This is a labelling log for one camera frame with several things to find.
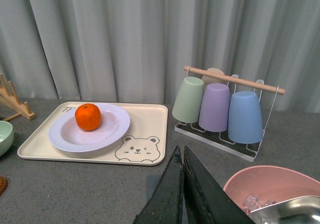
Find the white cup holder rack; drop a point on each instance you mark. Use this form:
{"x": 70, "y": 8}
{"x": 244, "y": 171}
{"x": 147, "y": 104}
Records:
{"x": 221, "y": 140}

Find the wooden dish rack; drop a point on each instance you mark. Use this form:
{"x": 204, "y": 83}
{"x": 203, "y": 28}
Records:
{"x": 10, "y": 98}

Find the grey folded cloth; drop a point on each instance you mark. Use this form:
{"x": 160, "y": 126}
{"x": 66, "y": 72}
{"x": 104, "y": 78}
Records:
{"x": 151, "y": 183}

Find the purple cup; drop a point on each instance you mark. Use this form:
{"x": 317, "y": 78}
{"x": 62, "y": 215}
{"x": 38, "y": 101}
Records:
{"x": 214, "y": 108}

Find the orange mandarin fruit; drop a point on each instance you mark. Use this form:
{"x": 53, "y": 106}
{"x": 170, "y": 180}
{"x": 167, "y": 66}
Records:
{"x": 88, "y": 117}

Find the cream bear tray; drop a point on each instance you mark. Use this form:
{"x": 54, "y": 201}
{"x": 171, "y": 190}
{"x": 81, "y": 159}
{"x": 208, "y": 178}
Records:
{"x": 142, "y": 144}

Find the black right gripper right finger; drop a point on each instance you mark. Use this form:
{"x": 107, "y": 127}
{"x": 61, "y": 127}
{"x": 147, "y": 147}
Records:
{"x": 205, "y": 200}

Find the grey curtain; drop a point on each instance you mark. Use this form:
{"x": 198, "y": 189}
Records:
{"x": 135, "y": 50}

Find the metal scoop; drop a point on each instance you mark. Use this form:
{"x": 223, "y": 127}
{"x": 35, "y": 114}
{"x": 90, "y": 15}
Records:
{"x": 304, "y": 209}

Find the light green bowl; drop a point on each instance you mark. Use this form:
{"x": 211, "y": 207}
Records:
{"x": 7, "y": 137}

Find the beige cup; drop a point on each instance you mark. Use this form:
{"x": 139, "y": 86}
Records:
{"x": 210, "y": 80}

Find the white round plate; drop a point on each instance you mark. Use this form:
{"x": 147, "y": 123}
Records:
{"x": 65, "y": 134}

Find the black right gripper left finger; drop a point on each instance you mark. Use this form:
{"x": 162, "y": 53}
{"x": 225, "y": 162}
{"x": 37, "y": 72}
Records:
{"x": 166, "y": 202}

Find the light green cup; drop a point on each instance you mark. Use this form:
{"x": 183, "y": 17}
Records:
{"x": 189, "y": 100}

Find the blue cup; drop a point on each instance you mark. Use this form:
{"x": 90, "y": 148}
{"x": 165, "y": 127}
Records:
{"x": 245, "y": 118}

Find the pink bowl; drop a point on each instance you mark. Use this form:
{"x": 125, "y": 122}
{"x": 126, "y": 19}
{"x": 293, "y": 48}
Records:
{"x": 269, "y": 182}

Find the clear ice cube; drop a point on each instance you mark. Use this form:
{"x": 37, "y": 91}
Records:
{"x": 270, "y": 202}
{"x": 252, "y": 202}

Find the wooden cutting board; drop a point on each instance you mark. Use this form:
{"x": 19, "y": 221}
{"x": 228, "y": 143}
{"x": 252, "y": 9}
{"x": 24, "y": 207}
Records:
{"x": 3, "y": 184}

